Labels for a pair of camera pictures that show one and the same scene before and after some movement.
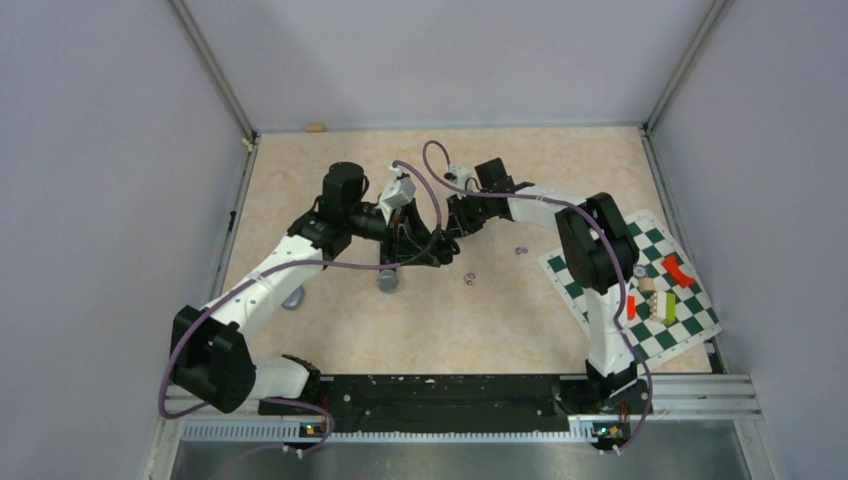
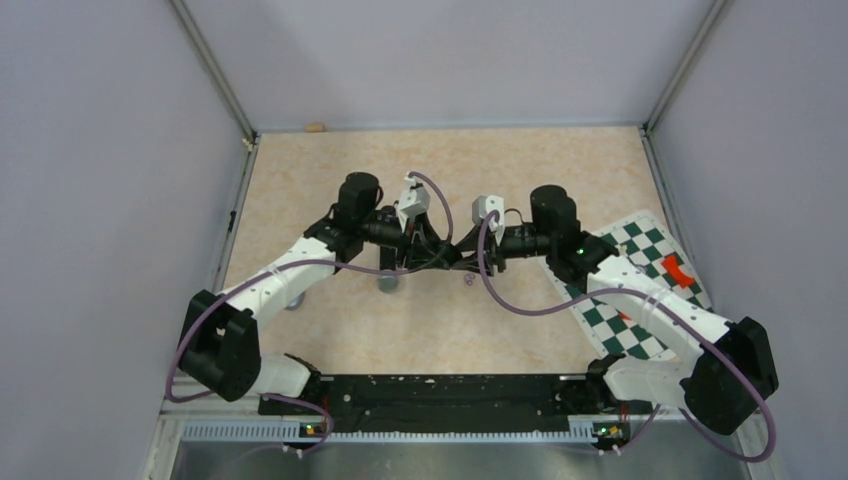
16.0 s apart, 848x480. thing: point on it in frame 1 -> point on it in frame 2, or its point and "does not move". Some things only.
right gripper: [459, 222] -> [492, 253]
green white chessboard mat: [667, 312] does not move
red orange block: [671, 263] does not move
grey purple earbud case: [294, 300] does not move
